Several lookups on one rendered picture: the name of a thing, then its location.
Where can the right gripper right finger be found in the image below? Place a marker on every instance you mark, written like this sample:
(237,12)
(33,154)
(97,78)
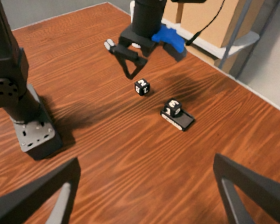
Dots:
(265,192)

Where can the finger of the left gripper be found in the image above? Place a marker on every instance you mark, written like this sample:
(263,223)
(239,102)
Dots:
(141,62)
(146,54)

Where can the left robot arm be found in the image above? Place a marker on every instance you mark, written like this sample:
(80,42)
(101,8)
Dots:
(31,123)

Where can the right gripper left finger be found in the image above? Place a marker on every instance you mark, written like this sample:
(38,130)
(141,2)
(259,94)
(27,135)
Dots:
(17,206)

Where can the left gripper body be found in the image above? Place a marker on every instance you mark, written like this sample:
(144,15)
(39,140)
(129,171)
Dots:
(146,30)

